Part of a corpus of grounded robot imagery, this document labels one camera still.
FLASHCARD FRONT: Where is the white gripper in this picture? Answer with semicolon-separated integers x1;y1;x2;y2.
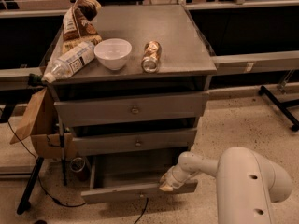
160;164;199;192

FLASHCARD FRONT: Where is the grey bottom drawer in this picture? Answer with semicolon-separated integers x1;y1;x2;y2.
81;147;198;204

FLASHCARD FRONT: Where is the grey drawer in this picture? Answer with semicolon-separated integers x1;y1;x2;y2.
73;128;197;156
54;91;209;127
81;147;198;204

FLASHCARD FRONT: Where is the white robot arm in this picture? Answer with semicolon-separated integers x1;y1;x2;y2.
160;147;292;224

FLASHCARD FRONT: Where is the grey middle drawer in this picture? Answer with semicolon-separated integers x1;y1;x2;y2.
73;128;197;156

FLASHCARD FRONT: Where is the grey drawer cabinet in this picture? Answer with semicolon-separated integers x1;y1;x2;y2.
41;4;218;205

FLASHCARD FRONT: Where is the grey top drawer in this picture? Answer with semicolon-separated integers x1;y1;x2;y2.
54;91;209;127

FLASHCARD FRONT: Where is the brown cup on floor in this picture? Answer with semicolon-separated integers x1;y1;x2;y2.
70;157;90;181

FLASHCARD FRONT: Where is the thin black tripod pole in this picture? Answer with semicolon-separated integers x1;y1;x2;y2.
58;117;67;186

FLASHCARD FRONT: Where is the metal drink can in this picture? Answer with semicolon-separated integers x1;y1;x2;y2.
141;41;162;73

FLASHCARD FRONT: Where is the black stand base right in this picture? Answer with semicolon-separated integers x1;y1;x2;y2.
258;86;299;132

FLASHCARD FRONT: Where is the cardboard box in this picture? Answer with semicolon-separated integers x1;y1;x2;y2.
10;88;62;159

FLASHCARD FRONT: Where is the black stand leg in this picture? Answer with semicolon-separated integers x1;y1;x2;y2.
17;157;44;215

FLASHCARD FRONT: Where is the white bowl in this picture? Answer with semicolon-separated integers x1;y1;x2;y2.
93;38;132;70

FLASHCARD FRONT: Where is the clear plastic water bottle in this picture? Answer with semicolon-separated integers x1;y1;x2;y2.
42;42;95;83

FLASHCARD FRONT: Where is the brown chip bag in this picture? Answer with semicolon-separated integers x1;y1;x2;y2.
63;0;102;44

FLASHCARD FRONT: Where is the grey metal rail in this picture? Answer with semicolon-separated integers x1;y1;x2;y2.
212;50;299;76

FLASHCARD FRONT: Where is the black cable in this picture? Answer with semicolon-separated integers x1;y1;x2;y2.
0;107;150;224

